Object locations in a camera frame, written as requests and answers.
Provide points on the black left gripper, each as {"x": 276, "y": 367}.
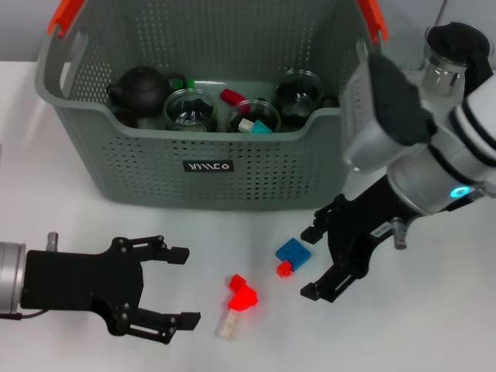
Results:
{"x": 77, "y": 279}

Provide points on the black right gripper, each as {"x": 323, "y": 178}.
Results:
{"x": 360, "y": 228}

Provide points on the blue toy plate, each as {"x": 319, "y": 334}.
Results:
{"x": 294, "y": 252}

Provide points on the small orange toy brick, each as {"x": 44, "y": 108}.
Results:
{"x": 284, "y": 268}
{"x": 237, "y": 282}

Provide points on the clear beige toy brick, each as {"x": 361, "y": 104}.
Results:
{"x": 228, "y": 326}

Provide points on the orange sloped toy brick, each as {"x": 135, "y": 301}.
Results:
{"x": 244, "y": 300}

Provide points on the teal toy plate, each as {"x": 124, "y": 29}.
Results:
{"x": 260, "y": 128}

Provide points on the white toy brick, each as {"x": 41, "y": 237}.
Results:
{"x": 245, "y": 126}

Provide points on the glass teacup with black base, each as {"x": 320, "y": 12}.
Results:
{"x": 190, "y": 116}
{"x": 296, "y": 97}
{"x": 234, "y": 120}

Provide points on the dark red toy brick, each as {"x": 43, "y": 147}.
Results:
{"x": 231, "y": 96}

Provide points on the green toy brick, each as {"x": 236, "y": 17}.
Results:
{"x": 177, "y": 82}

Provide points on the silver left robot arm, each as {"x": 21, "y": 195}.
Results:
{"x": 9, "y": 277}

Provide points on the grey perforated storage basket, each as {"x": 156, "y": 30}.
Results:
{"x": 232, "y": 186}

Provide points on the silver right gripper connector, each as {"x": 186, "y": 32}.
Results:
{"x": 399, "y": 236}

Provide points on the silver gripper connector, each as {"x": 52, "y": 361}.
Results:
{"x": 52, "y": 240}
{"x": 399, "y": 236}

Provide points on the black brand label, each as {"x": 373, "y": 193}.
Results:
{"x": 208, "y": 166}

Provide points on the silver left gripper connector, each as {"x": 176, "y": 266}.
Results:
{"x": 52, "y": 240}

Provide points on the black clay teapot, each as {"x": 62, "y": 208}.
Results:
{"x": 141, "y": 93}

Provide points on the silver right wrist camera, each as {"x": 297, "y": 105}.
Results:
{"x": 383, "y": 116}

